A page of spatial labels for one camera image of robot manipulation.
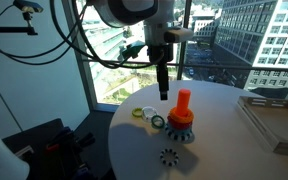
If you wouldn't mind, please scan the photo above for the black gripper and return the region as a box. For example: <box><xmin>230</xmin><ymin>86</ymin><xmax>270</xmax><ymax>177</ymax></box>
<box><xmin>149</xmin><ymin>44</ymin><xmax>174</xmax><ymax>101</ymax></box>

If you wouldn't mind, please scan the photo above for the dark vertical window mullion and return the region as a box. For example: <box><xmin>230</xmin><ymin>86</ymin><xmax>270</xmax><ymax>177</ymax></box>
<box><xmin>176</xmin><ymin>0</ymin><xmax>194</xmax><ymax>82</ymax></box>

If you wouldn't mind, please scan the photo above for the dark horizontal window railing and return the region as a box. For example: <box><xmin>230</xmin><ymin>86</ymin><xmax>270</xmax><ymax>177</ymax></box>
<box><xmin>83</xmin><ymin>59</ymin><xmax>288</xmax><ymax>73</ymax></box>

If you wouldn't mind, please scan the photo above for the pale window mullion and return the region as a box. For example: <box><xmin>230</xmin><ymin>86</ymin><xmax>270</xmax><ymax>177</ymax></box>
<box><xmin>62</xmin><ymin>0</ymin><xmax>99</xmax><ymax>112</ymax></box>

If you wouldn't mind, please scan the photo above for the black equipment platform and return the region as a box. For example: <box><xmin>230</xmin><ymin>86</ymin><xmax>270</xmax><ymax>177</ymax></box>
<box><xmin>2</xmin><ymin>118</ymin><xmax>100</xmax><ymax>180</ymax></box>

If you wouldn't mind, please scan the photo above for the white rounded housing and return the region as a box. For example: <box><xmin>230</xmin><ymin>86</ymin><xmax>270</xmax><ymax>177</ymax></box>
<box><xmin>0</xmin><ymin>118</ymin><xmax>30</xmax><ymax>180</ymax></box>

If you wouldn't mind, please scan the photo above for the orange stacking toy post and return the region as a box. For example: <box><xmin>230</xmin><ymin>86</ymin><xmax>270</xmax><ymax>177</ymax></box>
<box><xmin>175</xmin><ymin>88</ymin><xmax>192</xmax><ymax>118</ymax></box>

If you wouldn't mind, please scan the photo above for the clear plastic toy ring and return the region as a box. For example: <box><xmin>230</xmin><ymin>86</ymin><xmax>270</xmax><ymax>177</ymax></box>
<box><xmin>141</xmin><ymin>105</ymin><xmax>158</xmax><ymax>123</ymax></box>

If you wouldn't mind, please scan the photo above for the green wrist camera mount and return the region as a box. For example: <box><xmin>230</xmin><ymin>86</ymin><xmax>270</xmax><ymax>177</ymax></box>
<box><xmin>118</xmin><ymin>40</ymin><xmax>147</xmax><ymax>61</ymax></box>

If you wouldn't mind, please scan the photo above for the lime yellow toy ring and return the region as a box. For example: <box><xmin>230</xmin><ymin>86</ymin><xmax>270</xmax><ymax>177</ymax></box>
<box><xmin>131</xmin><ymin>107</ymin><xmax>144</xmax><ymax>118</ymax></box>

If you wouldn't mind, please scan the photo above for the dark green toy ring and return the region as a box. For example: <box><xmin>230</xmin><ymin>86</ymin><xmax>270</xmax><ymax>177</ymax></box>
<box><xmin>150</xmin><ymin>114</ymin><xmax>166</xmax><ymax>130</ymax></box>

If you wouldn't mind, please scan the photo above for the blue toy ring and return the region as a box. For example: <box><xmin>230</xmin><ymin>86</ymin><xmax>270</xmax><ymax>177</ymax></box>
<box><xmin>166</xmin><ymin>124</ymin><xmax>194</xmax><ymax>135</ymax></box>

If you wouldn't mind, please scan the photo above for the large black white striped ring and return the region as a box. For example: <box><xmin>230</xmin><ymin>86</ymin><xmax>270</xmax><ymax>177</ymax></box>
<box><xmin>164</xmin><ymin>124</ymin><xmax>196</xmax><ymax>144</ymax></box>

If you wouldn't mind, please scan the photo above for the small black white striped ring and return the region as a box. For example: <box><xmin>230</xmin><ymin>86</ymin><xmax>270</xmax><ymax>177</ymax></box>
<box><xmin>159</xmin><ymin>148</ymin><xmax>180</xmax><ymax>167</ymax></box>

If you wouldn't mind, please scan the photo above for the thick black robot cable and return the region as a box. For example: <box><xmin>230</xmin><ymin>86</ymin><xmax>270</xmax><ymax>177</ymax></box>
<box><xmin>48</xmin><ymin>0</ymin><xmax>167</xmax><ymax>70</ymax></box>

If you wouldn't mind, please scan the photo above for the thin black cable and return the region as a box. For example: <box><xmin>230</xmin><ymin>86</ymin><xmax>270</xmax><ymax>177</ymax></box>
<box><xmin>0</xmin><ymin>34</ymin><xmax>88</xmax><ymax>66</ymax></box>

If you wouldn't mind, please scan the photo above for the grey camera on mount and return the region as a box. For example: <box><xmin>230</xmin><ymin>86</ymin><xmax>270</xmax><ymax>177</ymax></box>
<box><xmin>12</xmin><ymin>0</ymin><xmax>44</xmax><ymax>14</ymax></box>

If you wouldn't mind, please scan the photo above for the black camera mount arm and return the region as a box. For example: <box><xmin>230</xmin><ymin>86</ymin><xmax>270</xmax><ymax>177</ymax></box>
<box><xmin>0</xmin><ymin>11</ymin><xmax>39</xmax><ymax>36</ymax></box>

